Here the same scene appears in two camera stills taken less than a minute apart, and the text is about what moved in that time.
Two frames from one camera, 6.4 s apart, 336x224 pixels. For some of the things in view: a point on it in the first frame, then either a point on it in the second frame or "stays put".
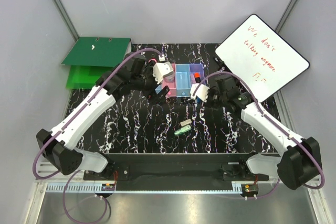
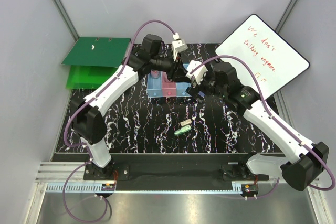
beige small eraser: [187, 122] stays put
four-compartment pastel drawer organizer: [184, 75] stays put
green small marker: [182, 129] stays put
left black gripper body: [145, 81] -> [167, 64]
